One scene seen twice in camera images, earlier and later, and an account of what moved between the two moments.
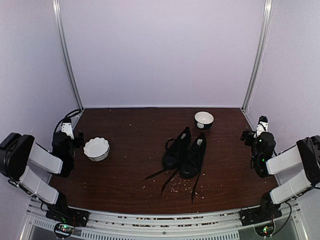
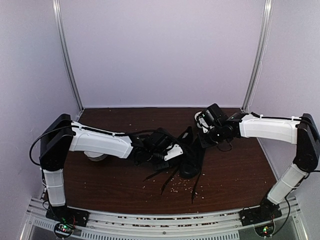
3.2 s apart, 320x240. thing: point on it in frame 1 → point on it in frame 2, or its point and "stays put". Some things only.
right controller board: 265,230 stays put
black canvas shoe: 175,149 → 150,144
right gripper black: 249,133 → 203,142
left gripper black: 79,140 → 157,167
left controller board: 63,229 stays put
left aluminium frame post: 57,11 stays put
